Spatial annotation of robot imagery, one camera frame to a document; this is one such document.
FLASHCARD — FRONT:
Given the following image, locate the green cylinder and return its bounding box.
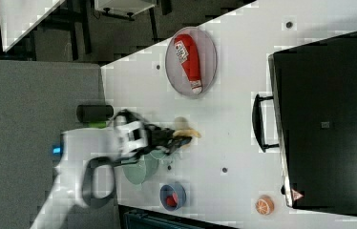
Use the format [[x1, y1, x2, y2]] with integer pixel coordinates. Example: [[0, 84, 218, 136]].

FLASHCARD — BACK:
[[89, 121, 107, 129]]

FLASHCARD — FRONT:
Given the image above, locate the orange slice toy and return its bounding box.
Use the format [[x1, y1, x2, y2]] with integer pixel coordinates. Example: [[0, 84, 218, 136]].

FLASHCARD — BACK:
[[255, 196, 275, 216]]

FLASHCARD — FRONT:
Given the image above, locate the yellow plush peeled banana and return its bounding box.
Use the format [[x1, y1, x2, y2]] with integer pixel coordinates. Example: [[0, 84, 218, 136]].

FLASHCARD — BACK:
[[173, 116, 201, 139]]

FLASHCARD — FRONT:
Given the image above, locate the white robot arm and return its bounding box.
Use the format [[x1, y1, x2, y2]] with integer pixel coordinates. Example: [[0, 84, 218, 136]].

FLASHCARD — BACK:
[[30, 109, 178, 229]]

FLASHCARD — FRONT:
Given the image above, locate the grey round plate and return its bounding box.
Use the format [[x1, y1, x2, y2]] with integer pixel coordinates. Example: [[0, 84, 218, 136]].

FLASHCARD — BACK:
[[164, 27, 218, 99]]

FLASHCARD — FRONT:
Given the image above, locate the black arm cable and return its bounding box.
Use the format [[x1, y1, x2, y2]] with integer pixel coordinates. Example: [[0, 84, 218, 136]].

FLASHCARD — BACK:
[[81, 156, 117, 210]]

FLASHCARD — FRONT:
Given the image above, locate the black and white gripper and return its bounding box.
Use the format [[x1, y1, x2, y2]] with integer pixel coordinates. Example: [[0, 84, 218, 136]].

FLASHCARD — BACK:
[[113, 110, 174, 159]]

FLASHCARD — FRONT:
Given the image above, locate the red toy in cup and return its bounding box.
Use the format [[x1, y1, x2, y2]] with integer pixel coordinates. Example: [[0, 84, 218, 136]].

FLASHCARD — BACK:
[[166, 193, 179, 207]]

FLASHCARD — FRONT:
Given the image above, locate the black cylinder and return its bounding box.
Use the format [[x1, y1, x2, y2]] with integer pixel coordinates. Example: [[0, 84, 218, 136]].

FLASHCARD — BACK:
[[76, 105, 114, 123]]

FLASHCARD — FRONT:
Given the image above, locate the white table in background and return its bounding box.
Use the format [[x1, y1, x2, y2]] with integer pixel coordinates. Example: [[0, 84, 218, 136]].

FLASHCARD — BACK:
[[0, 0, 66, 52]]

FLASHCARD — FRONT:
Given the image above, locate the green bowl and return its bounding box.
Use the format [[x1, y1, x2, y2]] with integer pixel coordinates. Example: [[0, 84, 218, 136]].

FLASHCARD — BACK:
[[122, 155, 158, 185]]

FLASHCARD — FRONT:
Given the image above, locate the green mug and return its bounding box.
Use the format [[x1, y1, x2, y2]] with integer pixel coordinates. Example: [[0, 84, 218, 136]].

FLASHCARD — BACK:
[[150, 150, 178, 159]]

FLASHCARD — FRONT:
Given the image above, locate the black toaster oven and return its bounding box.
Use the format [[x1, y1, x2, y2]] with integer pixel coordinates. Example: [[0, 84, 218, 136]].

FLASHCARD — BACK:
[[268, 31, 357, 217]]

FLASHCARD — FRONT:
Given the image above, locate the blue cup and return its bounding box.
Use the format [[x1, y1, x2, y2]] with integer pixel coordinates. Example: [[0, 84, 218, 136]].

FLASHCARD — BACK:
[[159, 182, 186, 211]]

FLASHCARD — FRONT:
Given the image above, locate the red plush ketchup bottle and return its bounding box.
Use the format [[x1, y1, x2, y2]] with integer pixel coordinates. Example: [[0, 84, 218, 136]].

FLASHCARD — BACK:
[[174, 34, 202, 94]]

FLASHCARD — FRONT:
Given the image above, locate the white cabinet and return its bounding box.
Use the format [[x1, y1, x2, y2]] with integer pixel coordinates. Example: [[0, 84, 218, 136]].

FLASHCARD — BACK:
[[94, 0, 158, 19]]

